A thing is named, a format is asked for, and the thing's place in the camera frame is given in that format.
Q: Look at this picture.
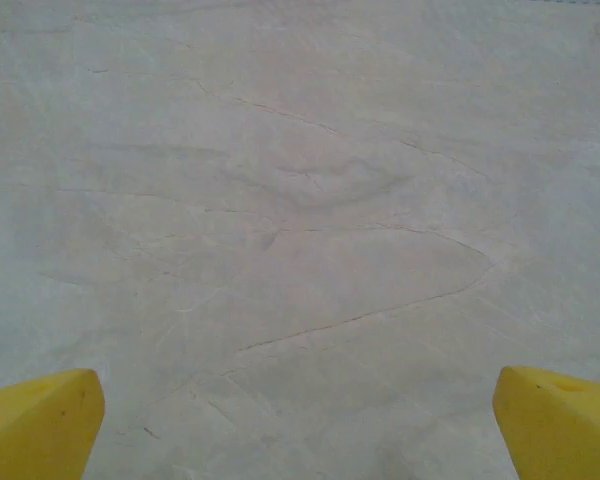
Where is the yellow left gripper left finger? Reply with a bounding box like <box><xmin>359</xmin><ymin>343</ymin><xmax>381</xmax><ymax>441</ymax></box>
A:
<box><xmin>0</xmin><ymin>368</ymin><xmax>105</xmax><ymax>480</ymax></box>

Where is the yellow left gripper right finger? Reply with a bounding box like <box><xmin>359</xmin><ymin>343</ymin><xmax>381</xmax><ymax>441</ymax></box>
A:
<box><xmin>492</xmin><ymin>365</ymin><xmax>600</xmax><ymax>480</ymax></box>

